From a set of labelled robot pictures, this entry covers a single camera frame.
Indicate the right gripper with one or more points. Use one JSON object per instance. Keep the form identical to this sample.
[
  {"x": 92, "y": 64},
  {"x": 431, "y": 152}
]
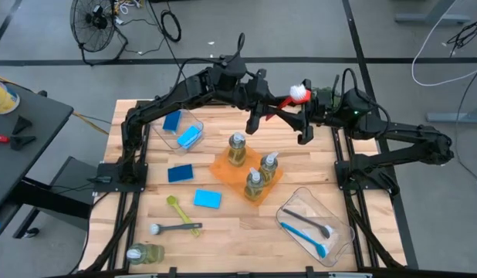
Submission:
[{"x": 326, "y": 112}]

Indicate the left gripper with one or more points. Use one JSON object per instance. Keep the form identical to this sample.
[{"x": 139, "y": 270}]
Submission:
[{"x": 248, "y": 90}]

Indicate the red dish brush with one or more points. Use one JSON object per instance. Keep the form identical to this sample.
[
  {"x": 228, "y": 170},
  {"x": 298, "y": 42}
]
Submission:
[{"x": 286, "y": 106}]

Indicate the yellow-green pump soap bottle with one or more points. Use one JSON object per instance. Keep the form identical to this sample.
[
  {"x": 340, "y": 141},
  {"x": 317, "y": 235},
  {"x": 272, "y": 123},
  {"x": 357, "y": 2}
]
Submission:
[
  {"x": 254, "y": 187},
  {"x": 268, "y": 168},
  {"x": 149, "y": 253},
  {"x": 237, "y": 150}
]

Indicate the blue kitchen sponge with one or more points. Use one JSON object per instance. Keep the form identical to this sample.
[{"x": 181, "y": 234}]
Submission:
[
  {"x": 207, "y": 199},
  {"x": 189, "y": 137},
  {"x": 180, "y": 173},
  {"x": 172, "y": 120}
]

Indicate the thin dark grey brush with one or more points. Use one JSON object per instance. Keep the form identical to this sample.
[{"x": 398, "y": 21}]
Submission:
[{"x": 306, "y": 222}]

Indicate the blue dish brush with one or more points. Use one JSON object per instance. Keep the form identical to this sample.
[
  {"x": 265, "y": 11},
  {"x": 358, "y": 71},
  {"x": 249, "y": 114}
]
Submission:
[{"x": 304, "y": 239}]

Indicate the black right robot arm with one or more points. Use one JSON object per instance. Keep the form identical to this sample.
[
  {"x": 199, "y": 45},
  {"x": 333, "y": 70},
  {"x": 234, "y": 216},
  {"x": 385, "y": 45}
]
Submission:
[{"x": 416, "y": 135}]

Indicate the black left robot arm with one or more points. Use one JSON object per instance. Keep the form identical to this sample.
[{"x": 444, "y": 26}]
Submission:
[{"x": 165, "y": 96}]

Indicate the orange cloth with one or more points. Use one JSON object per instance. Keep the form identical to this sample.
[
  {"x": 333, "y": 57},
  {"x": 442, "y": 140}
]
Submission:
[{"x": 227, "y": 170}]

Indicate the clear plastic bin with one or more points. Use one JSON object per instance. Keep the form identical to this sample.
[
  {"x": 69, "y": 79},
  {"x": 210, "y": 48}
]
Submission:
[
  {"x": 165, "y": 141},
  {"x": 339, "y": 247}
]

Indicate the grey round-head dish brush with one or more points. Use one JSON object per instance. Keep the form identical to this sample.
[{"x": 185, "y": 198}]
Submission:
[{"x": 176, "y": 228}]

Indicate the grey desk leg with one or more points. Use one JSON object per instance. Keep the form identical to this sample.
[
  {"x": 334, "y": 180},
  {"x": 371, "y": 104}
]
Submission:
[
  {"x": 431, "y": 17},
  {"x": 462, "y": 116}
]

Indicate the white light strip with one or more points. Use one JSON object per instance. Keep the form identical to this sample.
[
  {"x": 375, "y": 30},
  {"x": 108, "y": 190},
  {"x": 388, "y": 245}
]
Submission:
[
  {"x": 350, "y": 275},
  {"x": 136, "y": 275}
]

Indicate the black triangular stand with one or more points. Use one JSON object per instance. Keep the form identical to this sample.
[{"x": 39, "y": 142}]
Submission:
[
  {"x": 22, "y": 141},
  {"x": 21, "y": 124}
]

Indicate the dark grey desk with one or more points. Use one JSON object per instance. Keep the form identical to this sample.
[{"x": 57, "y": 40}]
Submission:
[{"x": 7, "y": 170}]

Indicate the black aluminium rig frame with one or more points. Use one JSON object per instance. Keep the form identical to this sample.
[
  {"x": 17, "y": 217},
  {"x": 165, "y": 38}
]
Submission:
[{"x": 223, "y": 266}]

